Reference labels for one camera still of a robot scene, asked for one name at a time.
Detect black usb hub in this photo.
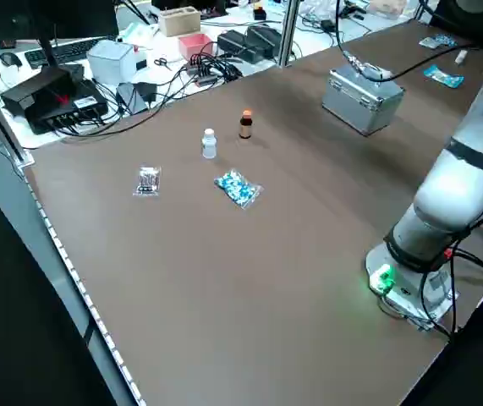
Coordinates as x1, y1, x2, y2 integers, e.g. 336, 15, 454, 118
183, 53, 243, 88

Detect white cube box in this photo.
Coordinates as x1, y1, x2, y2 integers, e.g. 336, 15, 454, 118
85, 39, 135, 85

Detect black keyboard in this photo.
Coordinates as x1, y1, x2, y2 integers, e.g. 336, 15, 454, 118
24, 36, 118, 69

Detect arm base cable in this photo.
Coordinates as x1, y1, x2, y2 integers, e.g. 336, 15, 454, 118
418, 228, 483, 342

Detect aluminium post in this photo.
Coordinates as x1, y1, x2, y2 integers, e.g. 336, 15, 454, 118
277, 0, 300, 68

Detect clear packet brown swab sticks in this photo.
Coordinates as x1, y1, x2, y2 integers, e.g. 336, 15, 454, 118
132, 165, 162, 197

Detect wooden box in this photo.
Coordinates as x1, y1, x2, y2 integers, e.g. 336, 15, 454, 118
157, 7, 202, 37

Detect brown bottle orange cap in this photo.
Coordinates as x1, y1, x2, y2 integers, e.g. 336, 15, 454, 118
239, 109, 254, 140

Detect aluminium medicine box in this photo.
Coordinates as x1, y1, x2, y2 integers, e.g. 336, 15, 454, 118
321, 63, 406, 137

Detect pink plastic box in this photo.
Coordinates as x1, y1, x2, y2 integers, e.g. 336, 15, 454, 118
178, 33, 216, 61

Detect black docking box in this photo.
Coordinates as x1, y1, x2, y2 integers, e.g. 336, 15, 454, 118
0, 65, 110, 135

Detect dark grey plug adapter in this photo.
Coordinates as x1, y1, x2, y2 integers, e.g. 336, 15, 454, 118
115, 81, 158, 115

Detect clear bottle white cap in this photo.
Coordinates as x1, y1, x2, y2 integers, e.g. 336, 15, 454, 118
201, 128, 218, 160

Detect black looping desk cable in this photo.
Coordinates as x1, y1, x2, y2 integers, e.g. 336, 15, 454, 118
54, 91, 191, 140

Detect arm cable silver connector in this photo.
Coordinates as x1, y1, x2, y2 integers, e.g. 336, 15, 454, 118
335, 0, 483, 82

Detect black monitor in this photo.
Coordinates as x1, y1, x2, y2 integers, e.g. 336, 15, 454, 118
0, 0, 119, 43

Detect long blue cotton swab packet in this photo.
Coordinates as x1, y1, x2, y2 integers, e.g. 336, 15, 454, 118
423, 64, 465, 89

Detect black power brick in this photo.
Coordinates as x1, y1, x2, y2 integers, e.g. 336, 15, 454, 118
244, 24, 277, 59
217, 29, 254, 61

